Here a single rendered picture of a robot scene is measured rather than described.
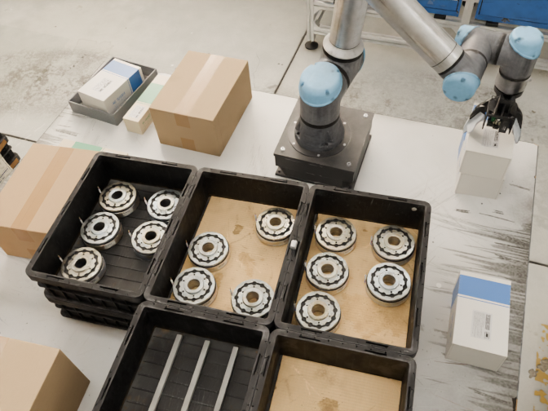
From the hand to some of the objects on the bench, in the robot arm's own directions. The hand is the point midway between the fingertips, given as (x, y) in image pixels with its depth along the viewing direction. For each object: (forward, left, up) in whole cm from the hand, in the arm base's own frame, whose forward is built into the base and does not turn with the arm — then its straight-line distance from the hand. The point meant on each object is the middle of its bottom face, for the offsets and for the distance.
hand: (489, 135), depth 152 cm
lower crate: (-76, +71, -14) cm, 106 cm away
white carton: (-51, -15, -13) cm, 55 cm away
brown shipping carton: (-75, +102, -15) cm, 128 cm away
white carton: (0, 0, -15) cm, 15 cm away
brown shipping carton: (-19, +88, -17) cm, 91 cm away
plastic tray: (-23, +125, -18) cm, 129 cm away
